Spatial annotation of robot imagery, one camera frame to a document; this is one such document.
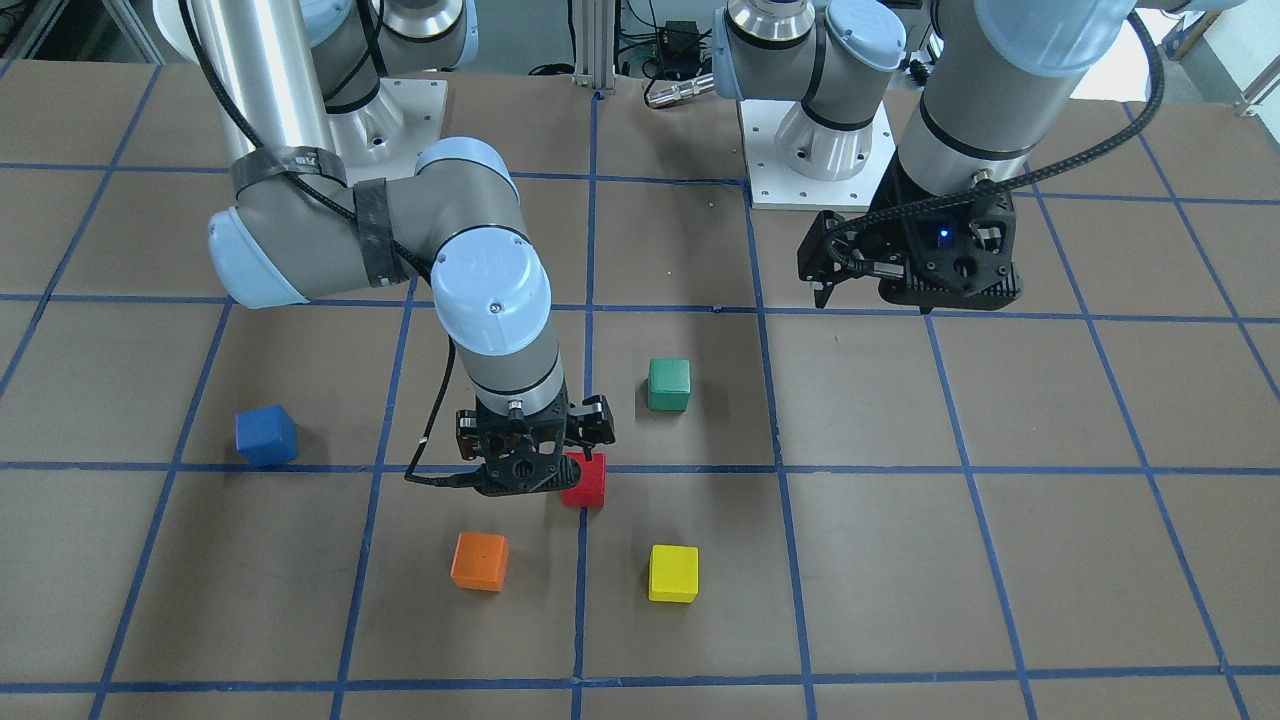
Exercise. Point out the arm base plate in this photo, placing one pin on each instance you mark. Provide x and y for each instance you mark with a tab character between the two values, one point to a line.
383	138
820	160

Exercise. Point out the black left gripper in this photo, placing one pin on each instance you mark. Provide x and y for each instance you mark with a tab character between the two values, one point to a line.
893	238

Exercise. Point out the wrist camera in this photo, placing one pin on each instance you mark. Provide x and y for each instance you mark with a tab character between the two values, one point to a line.
825	258
591	423

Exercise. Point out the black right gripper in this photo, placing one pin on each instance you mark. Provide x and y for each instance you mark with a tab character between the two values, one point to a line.
594	421

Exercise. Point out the green wooden block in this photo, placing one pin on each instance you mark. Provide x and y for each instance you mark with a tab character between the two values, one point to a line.
669	384

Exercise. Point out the blue wooden block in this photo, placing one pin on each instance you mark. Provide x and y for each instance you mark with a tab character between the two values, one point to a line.
266	436

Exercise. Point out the red wooden block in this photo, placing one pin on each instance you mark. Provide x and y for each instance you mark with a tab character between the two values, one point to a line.
589	493

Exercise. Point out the orange wooden block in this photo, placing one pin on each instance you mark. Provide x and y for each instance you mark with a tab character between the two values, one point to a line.
480	561

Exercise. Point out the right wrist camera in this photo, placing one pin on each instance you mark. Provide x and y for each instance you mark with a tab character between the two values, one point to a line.
591	423

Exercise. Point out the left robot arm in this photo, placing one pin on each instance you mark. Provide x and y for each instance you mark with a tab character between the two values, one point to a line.
1006	71

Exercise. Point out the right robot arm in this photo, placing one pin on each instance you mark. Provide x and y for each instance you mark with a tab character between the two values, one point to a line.
337	191

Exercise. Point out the yellow wooden block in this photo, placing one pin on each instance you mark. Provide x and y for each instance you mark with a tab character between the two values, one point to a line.
674	573

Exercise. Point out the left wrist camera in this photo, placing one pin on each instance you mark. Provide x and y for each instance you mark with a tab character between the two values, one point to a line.
825	258

